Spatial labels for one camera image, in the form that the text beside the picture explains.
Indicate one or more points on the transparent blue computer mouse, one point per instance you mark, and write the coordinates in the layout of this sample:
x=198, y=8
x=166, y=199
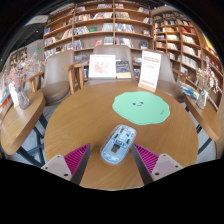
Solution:
x=117, y=144

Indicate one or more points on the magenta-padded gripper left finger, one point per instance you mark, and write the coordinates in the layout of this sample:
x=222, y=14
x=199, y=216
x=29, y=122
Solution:
x=76, y=159

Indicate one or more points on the white sign on wooden base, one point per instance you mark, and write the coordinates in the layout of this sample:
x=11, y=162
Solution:
x=150, y=70

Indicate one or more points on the white framed picture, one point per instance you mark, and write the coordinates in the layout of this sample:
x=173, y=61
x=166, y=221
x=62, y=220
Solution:
x=102, y=66

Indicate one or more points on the round wooden side table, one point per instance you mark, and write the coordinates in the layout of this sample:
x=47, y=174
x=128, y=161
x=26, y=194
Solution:
x=205, y=120
x=20, y=123

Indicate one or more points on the small distant bookshelf unit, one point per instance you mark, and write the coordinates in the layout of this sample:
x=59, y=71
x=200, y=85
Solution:
x=18, y=56

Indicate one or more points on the glass vase with dried flowers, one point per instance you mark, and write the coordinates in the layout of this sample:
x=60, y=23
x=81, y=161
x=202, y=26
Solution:
x=23, y=98
x=202, y=98

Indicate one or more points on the wide wooden bookshelf unit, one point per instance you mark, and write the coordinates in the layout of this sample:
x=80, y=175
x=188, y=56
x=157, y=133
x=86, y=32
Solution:
x=100, y=30

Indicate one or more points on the green smiley mouse pad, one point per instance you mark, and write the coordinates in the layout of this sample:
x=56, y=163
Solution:
x=141, y=108

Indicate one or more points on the dark blue book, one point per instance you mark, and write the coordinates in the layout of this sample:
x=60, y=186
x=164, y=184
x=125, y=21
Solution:
x=123, y=69

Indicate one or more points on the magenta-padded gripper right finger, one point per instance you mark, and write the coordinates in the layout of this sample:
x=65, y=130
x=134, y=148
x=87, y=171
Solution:
x=147, y=159

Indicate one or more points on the small white table card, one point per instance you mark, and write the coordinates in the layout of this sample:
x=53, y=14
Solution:
x=14, y=96

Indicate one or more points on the stack of magazines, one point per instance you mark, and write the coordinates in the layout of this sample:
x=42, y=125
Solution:
x=189, y=90

